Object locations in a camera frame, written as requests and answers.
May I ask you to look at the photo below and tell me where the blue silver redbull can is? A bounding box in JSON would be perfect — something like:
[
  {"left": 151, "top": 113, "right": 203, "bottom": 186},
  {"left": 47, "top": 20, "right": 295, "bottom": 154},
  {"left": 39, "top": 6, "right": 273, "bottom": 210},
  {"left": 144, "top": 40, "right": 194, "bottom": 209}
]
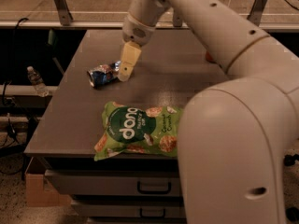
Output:
[{"left": 87, "top": 61, "right": 121, "bottom": 89}]

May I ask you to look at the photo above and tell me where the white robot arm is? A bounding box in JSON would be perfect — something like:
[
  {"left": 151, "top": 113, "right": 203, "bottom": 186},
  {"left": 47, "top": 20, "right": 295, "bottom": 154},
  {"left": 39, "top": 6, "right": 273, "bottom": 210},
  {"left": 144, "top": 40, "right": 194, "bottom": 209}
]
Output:
[{"left": 119, "top": 0, "right": 299, "bottom": 224}]

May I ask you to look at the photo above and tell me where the red coca-cola can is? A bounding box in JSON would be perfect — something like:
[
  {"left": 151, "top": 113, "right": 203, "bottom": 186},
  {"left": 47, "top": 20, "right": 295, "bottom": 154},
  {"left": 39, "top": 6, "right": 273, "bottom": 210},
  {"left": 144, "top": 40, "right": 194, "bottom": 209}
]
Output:
[{"left": 205, "top": 51, "right": 215, "bottom": 63}]

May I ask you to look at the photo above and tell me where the green snack chips bag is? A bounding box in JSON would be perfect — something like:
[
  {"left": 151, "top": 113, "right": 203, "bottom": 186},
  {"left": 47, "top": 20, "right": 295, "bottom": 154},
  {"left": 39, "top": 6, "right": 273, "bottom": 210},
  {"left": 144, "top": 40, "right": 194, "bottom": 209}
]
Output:
[{"left": 94, "top": 102, "right": 182, "bottom": 161}]

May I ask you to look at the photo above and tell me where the clear plastic water bottle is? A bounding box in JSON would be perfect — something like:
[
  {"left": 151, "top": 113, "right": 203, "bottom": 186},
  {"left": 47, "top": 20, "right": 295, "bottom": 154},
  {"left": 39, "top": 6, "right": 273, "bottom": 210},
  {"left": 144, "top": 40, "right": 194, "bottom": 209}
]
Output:
[{"left": 27, "top": 66, "right": 49, "bottom": 97}]

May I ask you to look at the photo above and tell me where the upper grey drawer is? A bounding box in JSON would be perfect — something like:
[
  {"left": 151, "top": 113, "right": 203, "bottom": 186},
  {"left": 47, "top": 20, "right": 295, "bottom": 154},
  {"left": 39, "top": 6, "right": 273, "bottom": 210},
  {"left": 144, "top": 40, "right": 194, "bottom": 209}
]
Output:
[{"left": 45, "top": 170, "right": 181, "bottom": 197}]

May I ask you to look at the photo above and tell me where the grey drawer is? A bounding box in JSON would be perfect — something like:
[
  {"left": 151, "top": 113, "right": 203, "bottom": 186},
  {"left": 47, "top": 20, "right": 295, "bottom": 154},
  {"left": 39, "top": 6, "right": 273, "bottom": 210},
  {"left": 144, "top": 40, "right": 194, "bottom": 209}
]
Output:
[
  {"left": 71, "top": 200, "right": 186, "bottom": 219},
  {"left": 45, "top": 170, "right": 181, "bottom": 197}
]

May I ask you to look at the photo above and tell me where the lower grey drawer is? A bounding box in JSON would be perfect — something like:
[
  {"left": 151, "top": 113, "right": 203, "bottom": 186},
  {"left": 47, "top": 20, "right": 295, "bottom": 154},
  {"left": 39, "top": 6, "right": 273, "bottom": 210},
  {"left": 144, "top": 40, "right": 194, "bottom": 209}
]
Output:
[{"left": 71, "top": 200, "right": 186, "bottom": 219}]

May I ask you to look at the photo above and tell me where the cardboard box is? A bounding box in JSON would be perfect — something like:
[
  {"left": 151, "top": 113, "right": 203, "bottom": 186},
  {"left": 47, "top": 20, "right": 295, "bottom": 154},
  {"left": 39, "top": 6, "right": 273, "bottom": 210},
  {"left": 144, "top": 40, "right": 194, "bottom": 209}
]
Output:
[{"left": 25, "top": 158, "right": 71, "bottom": 207}]

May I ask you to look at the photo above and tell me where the middle metal bracket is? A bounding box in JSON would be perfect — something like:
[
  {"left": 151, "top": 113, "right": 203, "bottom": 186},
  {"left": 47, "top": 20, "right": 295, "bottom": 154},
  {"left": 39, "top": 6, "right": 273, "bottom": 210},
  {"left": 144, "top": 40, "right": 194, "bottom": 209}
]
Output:
[{"left": 173, "top": 11, "right": 183, "bottom": 27}]

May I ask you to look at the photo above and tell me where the metal bracket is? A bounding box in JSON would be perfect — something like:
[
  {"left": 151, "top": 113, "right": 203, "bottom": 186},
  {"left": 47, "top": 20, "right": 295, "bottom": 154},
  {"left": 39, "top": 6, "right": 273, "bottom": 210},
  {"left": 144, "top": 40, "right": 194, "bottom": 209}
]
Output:
[
  {"left": 173, "top": 11, "right": 183, "bottom": 27},
  {"left": 54, "top": 0, "right": 73, "bottom": 26},
  {"left": 248, "top": 0, "right": 268, "bottom": 26}
]

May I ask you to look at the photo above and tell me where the left metal bracket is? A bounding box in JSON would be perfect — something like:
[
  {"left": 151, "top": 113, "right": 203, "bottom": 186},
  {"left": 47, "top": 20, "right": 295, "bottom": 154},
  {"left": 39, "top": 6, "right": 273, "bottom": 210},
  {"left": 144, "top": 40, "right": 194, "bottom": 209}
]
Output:
[{"left": 54, "top": 0, "right": 73, "bottom": 26}]

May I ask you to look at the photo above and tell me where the green handled tool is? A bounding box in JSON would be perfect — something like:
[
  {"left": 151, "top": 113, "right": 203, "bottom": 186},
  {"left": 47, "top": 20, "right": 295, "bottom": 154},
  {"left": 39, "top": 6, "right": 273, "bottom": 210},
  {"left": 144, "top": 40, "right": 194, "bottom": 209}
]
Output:
[{"left": 47, "top": 29, "right": 64, "bottom": 75}]

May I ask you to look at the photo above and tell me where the black cable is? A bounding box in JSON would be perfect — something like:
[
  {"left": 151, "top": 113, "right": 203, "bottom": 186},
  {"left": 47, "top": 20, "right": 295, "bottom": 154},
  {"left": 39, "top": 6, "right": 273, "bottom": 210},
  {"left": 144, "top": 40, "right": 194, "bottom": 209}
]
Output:
[{"left": 1, "top": 17, "right": 31, "bottom": 107}]

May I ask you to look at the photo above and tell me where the right metal bracket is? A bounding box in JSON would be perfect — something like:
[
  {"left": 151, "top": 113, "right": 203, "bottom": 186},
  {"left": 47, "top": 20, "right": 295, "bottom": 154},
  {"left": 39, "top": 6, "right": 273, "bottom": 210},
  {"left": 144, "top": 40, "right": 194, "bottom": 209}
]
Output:
[{"left": 248, "top": 0, "right": 268, "bottom": 26}]

